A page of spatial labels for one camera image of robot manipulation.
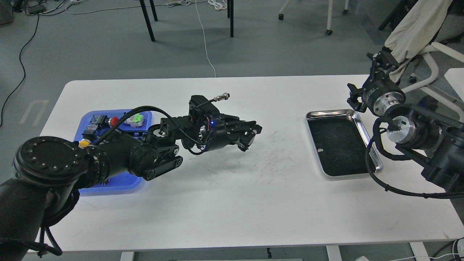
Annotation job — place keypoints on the black table leg right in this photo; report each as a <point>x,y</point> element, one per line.
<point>230,15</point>

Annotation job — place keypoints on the black table leg left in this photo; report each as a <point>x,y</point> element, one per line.
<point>146,17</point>

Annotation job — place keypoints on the yellow push button switch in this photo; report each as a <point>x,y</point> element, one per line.
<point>89,135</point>

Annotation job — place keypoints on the red push button switch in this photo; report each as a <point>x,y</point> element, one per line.
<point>103,121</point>

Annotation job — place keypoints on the beige cloth on chair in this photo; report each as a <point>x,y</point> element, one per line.
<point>415,31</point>

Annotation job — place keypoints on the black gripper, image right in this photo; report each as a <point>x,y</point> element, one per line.
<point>378,93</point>

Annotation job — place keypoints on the grey green connector block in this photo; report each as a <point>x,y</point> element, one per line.
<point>135,121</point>

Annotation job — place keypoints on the blue plastic tray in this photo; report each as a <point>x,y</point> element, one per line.
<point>123,183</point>

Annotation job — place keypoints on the white rolling stand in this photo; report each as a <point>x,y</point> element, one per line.
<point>329,30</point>

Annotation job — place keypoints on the silver metal tray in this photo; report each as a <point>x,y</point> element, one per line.
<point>340,140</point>

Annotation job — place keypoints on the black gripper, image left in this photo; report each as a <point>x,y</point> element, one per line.
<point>225,130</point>

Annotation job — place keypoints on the black table leg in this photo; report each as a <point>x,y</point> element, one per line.
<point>146,17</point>
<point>230,15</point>

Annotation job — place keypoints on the small black gear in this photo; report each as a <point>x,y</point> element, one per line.
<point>244,142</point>

